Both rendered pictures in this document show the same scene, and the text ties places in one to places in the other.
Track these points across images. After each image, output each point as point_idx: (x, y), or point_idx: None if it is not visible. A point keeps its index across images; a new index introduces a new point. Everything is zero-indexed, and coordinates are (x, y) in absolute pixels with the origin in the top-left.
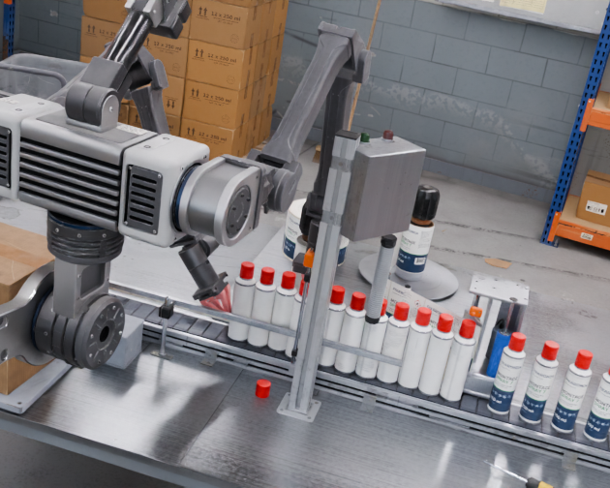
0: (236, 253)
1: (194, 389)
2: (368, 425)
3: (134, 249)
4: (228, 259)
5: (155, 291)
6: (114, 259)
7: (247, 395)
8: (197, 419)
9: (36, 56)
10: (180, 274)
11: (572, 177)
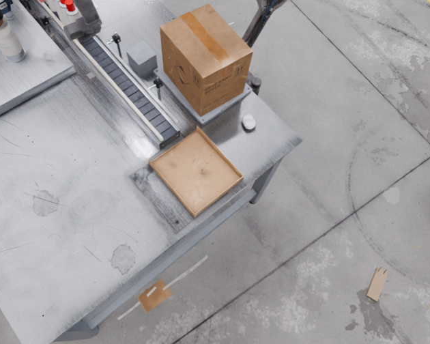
0: None
1: (123, 31)
2: None
3: (61, 168)
4: (6, 134)
5: (84, 111)
6: (84, 157)
7: (102, 20)
8: (134, 16)
9: None
10: (54, 125)
11: None
